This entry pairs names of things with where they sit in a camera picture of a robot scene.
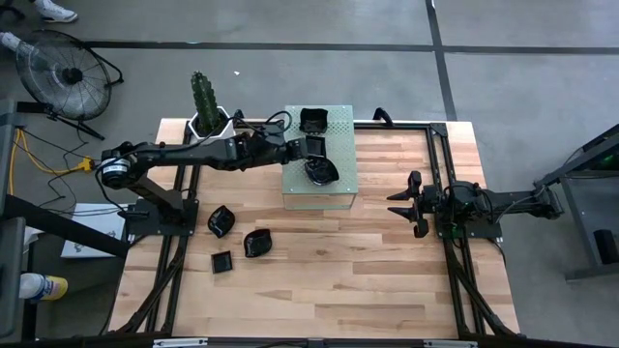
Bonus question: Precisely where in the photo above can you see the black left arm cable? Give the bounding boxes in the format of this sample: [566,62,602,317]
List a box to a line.
[231,109,294,141]

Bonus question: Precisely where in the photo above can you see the white yellow spray bottle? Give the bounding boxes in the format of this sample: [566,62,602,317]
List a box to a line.
[17,272,70,303]

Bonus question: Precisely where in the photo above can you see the black small square plate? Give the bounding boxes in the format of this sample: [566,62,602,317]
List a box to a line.
[305,135,328,160]
[211,250,234,275]

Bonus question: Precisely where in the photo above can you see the black floor fan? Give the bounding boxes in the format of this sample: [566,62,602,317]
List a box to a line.
[14,28,125,142]

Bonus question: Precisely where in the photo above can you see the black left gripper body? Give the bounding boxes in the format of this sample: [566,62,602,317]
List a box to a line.
[263,129,311,168]

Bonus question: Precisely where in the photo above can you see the black cups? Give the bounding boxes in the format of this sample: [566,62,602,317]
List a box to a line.
[303,155,340,188]

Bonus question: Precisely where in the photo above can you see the silver edge bracket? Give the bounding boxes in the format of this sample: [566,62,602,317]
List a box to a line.
[423,339,479,348]
[152,337,209,348]

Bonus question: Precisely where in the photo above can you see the black floor cable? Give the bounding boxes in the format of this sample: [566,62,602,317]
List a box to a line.
[45,144,152,214]

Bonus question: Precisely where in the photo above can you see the black leaf-shaped bowl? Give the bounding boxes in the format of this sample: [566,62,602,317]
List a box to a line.
[207,204,237,240]
[243,228,274,259]

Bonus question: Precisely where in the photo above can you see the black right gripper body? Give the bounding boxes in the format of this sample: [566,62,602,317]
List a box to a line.
[408,169,446,239]

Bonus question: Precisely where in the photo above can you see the person's white shoe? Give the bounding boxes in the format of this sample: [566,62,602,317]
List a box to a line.
[0,31,23,52]
[32,0,78,24]

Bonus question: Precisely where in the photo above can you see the yellow power cable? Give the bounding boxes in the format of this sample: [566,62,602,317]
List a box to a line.
[8,128,96,194]

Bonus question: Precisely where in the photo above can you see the black wavy square bowl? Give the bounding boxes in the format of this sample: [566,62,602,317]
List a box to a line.
[299,106,330,135]

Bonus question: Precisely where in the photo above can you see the black diagonal metal beam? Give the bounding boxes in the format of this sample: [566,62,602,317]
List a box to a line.
[0,192,132,258]

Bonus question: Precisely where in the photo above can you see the green perforated metal shelf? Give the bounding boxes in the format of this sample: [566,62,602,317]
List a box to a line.
[281,104,360,212]

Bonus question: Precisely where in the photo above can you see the grey metal stand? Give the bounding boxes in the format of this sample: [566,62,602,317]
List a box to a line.
[533,123,619,282]

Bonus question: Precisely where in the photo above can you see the white cardboard box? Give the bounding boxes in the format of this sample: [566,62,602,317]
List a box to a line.
[60,202,141,260]

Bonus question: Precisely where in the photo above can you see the green cactus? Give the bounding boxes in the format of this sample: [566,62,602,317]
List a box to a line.
[190,71,224,137]

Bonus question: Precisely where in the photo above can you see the black box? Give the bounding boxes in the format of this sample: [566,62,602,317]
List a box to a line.
[593,228,619,266]

